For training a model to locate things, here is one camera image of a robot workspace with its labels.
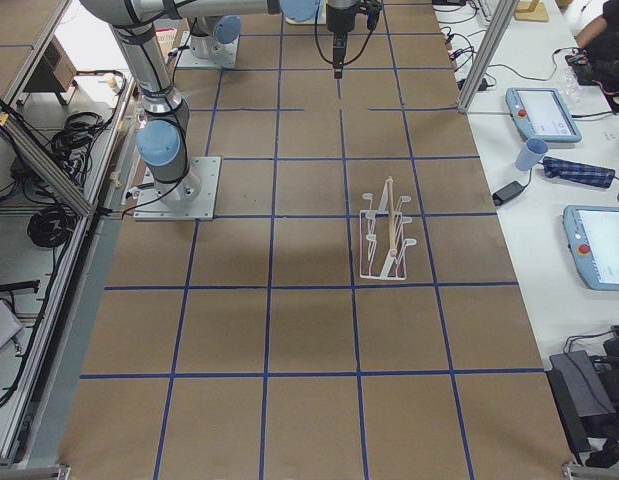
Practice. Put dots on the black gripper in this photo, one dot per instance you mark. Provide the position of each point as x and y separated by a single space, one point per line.
340 19

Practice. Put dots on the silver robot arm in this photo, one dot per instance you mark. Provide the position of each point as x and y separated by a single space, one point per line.
209 33
162 142

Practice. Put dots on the blue cup on desk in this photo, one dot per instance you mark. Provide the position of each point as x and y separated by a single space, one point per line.
531 153

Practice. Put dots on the blue teach pendant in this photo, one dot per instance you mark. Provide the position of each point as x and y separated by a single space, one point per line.
593 239
542 113

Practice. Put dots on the wooden rack dowel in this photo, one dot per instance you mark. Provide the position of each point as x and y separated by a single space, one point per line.
391 218

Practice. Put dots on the black power adapter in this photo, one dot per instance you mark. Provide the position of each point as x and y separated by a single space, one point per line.
507 193

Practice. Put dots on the blue checkered cloth pouch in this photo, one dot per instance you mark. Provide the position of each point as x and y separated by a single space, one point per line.
575 172

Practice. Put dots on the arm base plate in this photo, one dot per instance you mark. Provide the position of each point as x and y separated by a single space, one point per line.
206 53
193 199

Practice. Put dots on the white wire cup rack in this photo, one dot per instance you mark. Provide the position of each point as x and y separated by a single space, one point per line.
374 262

